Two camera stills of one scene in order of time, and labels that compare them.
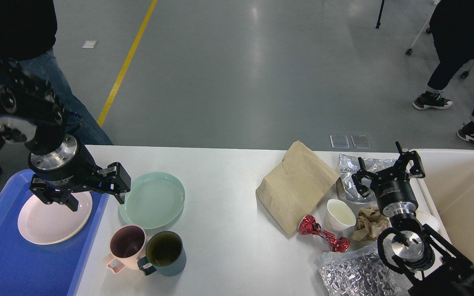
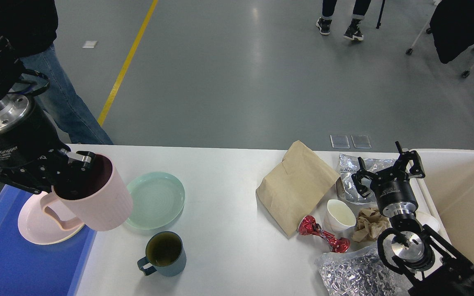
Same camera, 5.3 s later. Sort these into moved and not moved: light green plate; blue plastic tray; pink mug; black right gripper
Moved: pink mug
Not moved: black right gripper; blue plastic tray; light green plate
